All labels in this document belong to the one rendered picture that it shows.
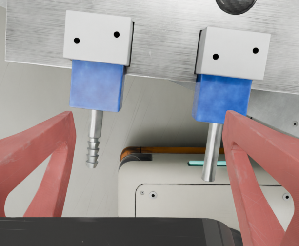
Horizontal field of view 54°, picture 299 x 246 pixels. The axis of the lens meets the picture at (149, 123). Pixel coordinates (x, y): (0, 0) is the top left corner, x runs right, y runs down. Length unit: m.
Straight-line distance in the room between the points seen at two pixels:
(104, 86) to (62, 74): 0.92
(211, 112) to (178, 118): 0.88
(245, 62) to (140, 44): 0.09
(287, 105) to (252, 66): 0.11
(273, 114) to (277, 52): 0.09
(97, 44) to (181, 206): 0.74
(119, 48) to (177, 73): 0.06
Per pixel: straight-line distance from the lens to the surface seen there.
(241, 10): 0.28
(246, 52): 0.25
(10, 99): 1.24
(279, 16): 0.29
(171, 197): 0.91
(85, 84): 0.25
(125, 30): 0.24
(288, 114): 0.35
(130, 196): 0.91
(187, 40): 0.27
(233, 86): 0.26
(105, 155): 1.17
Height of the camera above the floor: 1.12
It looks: 81 degrees down
